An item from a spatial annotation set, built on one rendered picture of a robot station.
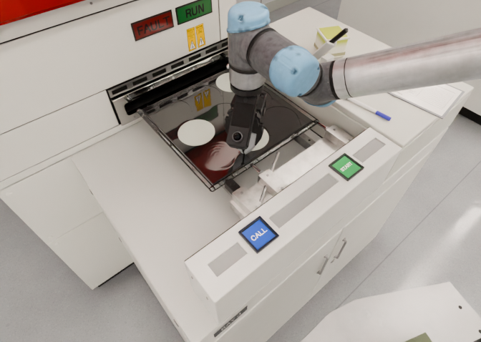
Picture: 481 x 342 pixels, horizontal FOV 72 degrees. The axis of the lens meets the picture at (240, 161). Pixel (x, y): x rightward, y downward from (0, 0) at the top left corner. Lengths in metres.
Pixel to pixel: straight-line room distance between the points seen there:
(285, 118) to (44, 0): 0.61
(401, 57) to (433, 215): 1.51
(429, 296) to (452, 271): 1.09
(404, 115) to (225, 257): 0.58
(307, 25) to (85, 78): 0.73
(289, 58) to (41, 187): 0.81
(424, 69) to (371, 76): 0.08
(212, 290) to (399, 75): 0.48
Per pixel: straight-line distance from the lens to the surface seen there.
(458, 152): 2.46
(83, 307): 1.74
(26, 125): 0.97
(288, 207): 0.69
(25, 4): 0.80
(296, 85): 0.56
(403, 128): 0.91
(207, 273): 0.62
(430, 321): 0.83
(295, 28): 1.22
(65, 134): 1.01
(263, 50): 0.58
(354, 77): 0.64
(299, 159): 0.88
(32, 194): 1.12
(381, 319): 0.79
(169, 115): 0.97
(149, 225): 0.85
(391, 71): 0.62
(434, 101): 1.02
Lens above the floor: 1.54
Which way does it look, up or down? 50 degrees down
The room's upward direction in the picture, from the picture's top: straight up
